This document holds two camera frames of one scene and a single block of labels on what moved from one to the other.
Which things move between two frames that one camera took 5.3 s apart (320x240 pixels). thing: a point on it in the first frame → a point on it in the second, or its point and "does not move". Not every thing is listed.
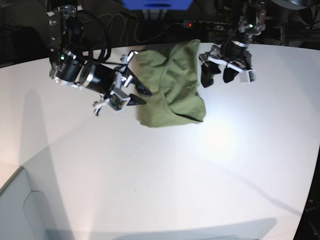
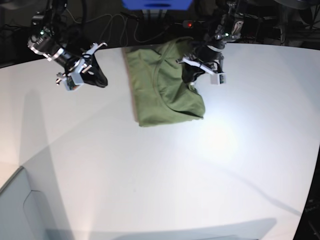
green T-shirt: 169,74 does not move
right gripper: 232,54 → 204,59
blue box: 157,5 does not move
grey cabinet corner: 23,213 does not move
